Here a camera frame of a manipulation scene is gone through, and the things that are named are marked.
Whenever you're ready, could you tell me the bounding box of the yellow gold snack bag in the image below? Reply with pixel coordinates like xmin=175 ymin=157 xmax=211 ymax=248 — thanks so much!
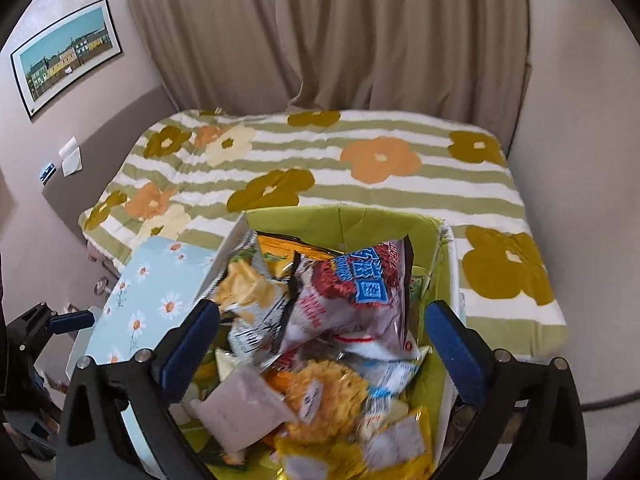
xmin=276 ymin=408 xmax=434 ymax=480

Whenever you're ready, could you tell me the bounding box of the beige snack packet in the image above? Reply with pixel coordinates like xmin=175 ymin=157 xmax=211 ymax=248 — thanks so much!
xmin=191 ymin=364 xmax=298 ymax=454

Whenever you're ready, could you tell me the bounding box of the blue white snack bag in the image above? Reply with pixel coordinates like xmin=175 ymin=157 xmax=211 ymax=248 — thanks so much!
xmin=342 ymin=346 xmax=431 ymax=399

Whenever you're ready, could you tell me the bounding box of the round orange cracker pack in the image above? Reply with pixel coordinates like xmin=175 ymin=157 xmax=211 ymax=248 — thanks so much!
xmin=285 ymin=360 xmax=369 ymax=444

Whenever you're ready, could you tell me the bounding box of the dark red snack bag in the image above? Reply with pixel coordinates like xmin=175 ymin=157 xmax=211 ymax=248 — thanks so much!
xmin=278 ymin=236 xmax=420 ymax=361

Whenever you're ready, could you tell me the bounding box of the light blue daisy tablecloth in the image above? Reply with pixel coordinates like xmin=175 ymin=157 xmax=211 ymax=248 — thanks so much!
xmin=84 ymin=235 xmax=219 ymax=476

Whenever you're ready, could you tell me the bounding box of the silver yellow chips bag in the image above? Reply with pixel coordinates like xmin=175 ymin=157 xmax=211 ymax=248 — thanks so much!
xmin=209 ymin=230 xmax=290 ymax=367

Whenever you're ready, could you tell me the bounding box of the green striped floral quilt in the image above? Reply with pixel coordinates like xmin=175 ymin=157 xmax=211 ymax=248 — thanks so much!
xmin=78 ymin=110 xmax=568 ymax=358

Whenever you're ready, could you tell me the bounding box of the green cardboard box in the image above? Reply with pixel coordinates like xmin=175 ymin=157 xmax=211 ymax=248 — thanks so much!
xmin=196 ymin=205 xmax=465 ymax=479

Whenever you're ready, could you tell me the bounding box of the orange triangle snack bag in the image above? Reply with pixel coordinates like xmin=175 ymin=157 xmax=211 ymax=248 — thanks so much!
xmin=257 ymin=232 xmax=340 ymax=280

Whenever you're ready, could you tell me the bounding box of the framed landscape picture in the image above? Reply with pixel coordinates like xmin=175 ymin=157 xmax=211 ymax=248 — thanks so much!
xmin=10 ymin=0 xmax=122 ymax=119

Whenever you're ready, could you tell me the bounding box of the beige curtain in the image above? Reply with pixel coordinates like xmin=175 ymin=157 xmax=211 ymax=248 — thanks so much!
xmin=128 ymin=0 xmax=529 ymax=146

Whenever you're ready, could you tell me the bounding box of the black cable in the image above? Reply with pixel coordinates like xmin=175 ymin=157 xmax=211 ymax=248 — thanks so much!
xmin=581 ymin=390 xmax=640 ymax=413

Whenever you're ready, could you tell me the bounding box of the white wall switch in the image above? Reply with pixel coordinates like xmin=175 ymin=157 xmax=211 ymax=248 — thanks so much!
xmin=58 ymin=136 xmax=84 ymax=177

